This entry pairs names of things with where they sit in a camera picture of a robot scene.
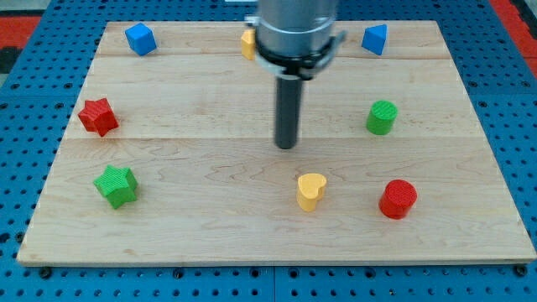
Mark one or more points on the yellow heart block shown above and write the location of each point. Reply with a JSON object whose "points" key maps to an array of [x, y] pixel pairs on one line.
{"points": [[310, 189]]}

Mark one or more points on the light wooden board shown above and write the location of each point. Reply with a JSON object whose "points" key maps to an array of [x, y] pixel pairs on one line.
{"points": [[196, 128]]}

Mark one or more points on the blue triangular prism block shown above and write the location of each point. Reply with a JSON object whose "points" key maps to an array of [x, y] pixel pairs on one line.
{"points": [[374, 38]]}

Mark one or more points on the green star block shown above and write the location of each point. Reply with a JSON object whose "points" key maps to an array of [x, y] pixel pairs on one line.
{"points": [[117, 185]]}

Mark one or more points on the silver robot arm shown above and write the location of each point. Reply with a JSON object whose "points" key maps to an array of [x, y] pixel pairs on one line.
{"points": [[294, 39]]}

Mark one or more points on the red cylinder block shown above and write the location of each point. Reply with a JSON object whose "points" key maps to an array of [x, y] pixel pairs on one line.
{"points": [[397, 199]]}

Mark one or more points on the red star block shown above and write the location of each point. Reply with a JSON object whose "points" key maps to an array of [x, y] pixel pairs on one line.
{"points": [[98, 117]]}

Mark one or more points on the green cylinder block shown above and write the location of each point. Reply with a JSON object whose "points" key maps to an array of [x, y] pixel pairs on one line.
{"points": [[381, 117]]}

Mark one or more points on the yellow block behind arm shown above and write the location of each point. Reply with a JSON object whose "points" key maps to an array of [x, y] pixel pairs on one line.
{"points": [[248, 44]]}

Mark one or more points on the blue cube block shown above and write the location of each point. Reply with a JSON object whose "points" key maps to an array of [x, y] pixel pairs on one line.
{"points": [[141, 39]]}

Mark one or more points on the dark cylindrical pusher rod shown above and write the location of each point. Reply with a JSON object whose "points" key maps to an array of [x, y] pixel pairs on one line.
{"points": [[287, 112]]}

